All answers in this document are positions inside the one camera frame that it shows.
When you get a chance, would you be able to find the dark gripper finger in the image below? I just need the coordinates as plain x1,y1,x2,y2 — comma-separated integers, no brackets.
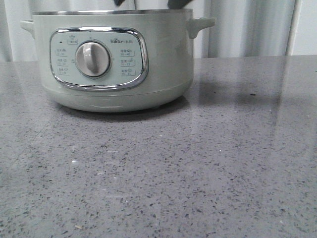
114,0,125,6
167,0,192,8

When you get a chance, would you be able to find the pale green electric cooking pot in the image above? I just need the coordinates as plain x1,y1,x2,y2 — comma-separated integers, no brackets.
20,9,216,113

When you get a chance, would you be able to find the grey round control knob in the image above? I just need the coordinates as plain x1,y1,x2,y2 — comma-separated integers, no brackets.
75,42,110,77

